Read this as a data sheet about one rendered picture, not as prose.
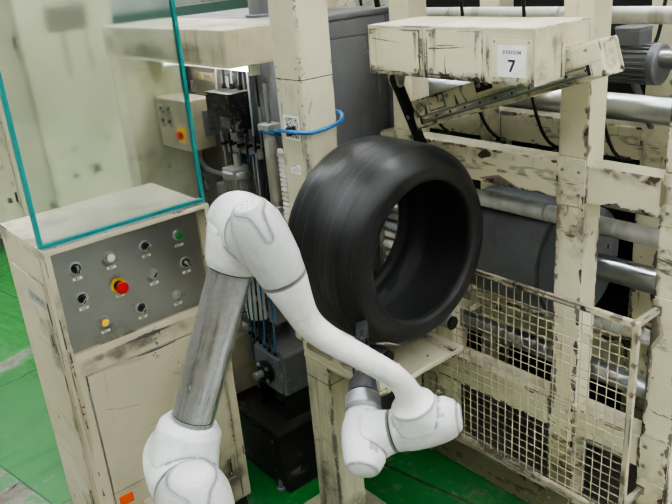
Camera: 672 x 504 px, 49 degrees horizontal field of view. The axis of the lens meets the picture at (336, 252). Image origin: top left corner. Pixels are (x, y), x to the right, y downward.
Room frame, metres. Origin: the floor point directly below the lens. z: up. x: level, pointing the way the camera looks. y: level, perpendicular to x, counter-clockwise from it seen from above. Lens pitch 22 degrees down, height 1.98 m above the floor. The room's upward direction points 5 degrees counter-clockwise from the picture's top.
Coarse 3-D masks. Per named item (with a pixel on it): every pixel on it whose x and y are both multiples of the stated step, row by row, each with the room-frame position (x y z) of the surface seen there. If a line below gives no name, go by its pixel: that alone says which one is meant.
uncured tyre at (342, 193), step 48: (384, 144) 2.00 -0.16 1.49; (432, 144) 2.05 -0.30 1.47; (336, 192) 1.87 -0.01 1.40; (384, 192) 1.83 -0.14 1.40; (432, 192) 2.26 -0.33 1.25; (336, 240) 1.79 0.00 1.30; (432, 240) 2.25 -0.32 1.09; (480, 240) 2.07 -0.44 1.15; (336, 288) 1.77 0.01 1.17; (384, 288) 2.19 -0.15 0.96; (432, 288) 2.14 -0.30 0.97; (384, 336) 1.82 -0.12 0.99
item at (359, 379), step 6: (354, 372) 1.60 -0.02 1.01; (360, 372) 1.59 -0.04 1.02; (354, 378) 1.58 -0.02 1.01; (360, 378) 1.57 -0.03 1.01; (366, 378) 1.57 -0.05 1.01; (372, 378) 1.58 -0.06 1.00; (348, 384) 1.58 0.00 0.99; (354, 384) 1.56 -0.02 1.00; (360, 384) 1.56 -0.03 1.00; (366, 384) 1.56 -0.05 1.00; (372, 384) 1.56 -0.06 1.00; (348, 390) 1.57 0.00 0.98
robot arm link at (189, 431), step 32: (224, 224) 1.46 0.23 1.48; (224, 256) 1.47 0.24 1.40; (224, 288) 1.48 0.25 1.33; (224, 320) 1.47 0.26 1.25; (192, 352) 1.47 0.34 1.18; (224, 352) 1.47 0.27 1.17; (192, 384) 1.44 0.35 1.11; (192, 416) 1.43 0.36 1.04; (160, 448) 1.40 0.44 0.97; (192, 448) 1.39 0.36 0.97; (160, 480) 1.34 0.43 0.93
